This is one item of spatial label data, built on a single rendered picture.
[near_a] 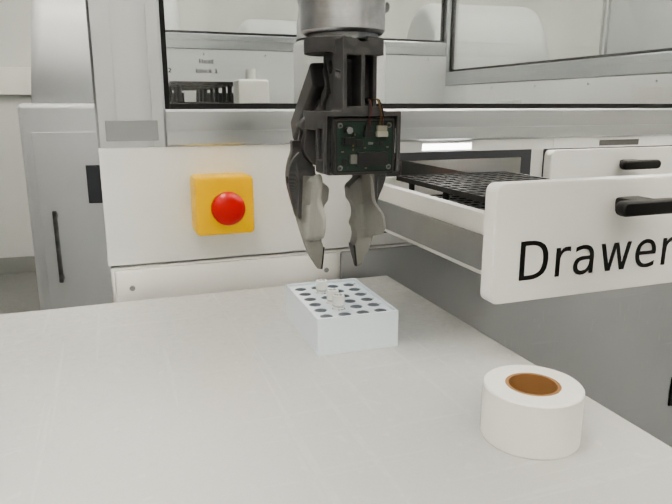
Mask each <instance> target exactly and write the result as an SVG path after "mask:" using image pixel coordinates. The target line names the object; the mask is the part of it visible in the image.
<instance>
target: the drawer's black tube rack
mask: <svg viewBox="0 0 672 504"><path fill-rule="evenodd" d="M546 179H549V178H543V177H537V176H531V175H525V174H519V173H513V172H507V171H497V172H473V173H450V174H426V175H402V176H396V180H398V181H402V182H406V183H409V190H413V191H415V185H417V186H421V187H425V188H429V189H433V190H437V191H441V192H443V194H435V195H431V196H434V197H438V198H441V199H445V200H449V201H452V202H456V203H460V204H463V205H467V206H470V207H474V208H478V209H481V210H485V203H483V202H480V201H478V195H486V189H487V187H488V185H489V184H491V183H493V182H505V181H526V180H546Z"/></svg>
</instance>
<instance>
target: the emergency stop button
mask: <svg viewBox="0 0 672 504"><path fill-rule="evenodd" d="M211 212H212V215H213V217H214V218H215V219H216V220H217V222H219V223H220V224H223V225H228V226H230V225H234V224H236V223H238V222H239V221H241V219H242V218H243V216H244V214H245V203H244V201H243V199H242V198H241V197H240V196H239V195H238V194H236V193H234V192H222V193H220V194H218V195H217V196H216V197H215V198H214V200H213V202H212V205H211Z"/></svg>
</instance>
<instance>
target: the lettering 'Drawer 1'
mask: <svg viewBox="0 0 672 504"><path fill-rule="evenodd" d="M667 239H668V238H664V239H663V247H662V255H661V263H660V265H664V262H665V254H666V248H667V245H668V243H669V242H671V241H672V237H671V238H669V239H668V240H667ZM631 243H632V241H628V243H627V246H626V250H625V253H624V256H623V259H622V262H621V252H620V243H619V242H617V243H614V246H613V250H612V253H611V256H610V259H609V262H608V258H607V249H606V244H602V251H603V260H604V269H605V271H610V268H611V264H612V261H613V258H614V255H615V252H616V249H617V259H618V268H619V270H620V269H624V266H625V262H626V259H627V256H628V253H629V250H630V247H631ZM645 243H650V244H651V245H652V250H649V251H640V249H641V247H642V246H643V245H644V244H645ZM530 245H536V246H539V247H540V248H541V249H542V251H543V264H542V267H541V269H540V270H539V271H538V272H537V273H535V274H533V275H528V276H524V267H525V253H526V246H530ZM582 249H588V250H589V251H590V255H588V256H581V257H579V258H577V259H576V260H575V262H574V264H573V271H574V273H575V274H578V275H582V274H584V273H586V272H587V271H588V273H592V271H593V261H594V250H593V248H592V247H591V246H590V245H582V246H579V247H577V248H576V252H577V251H579V250H582ZM565 251H571V246H568V247H565V248H563V249H562V251H561V248H557V252H556V264H555V275H554V277H558V276H559V268H560V259H561V256H562V254H563V253H564V252H565ZM655 253H656V244H655V242H654V241H653V240H651V239H645V240H643V241H642V242H640V244H639V245H638V247H637V249H636V253H635V261H636V263H637V265H638V266H640V267H649V266H651V265H653V263H654V260H653V261H651V262H649V263H641V261H640V258H639V255H645V254H655ZM586 259H589V264H588V266H587V268H586V269H585V270H582V271H580V270H578V268H577V265H578V263H579V262H580V261H581V260H586ZM547 264H548V249H547V247H546V245H545V244H544V243H542V242H539V241H525V242H521V254H520V268H519V281H523V280H531V279H535V278H537V277H539V276H541V275H542V274H543V273H544V271H545V270H546V267H547Z"/></svg>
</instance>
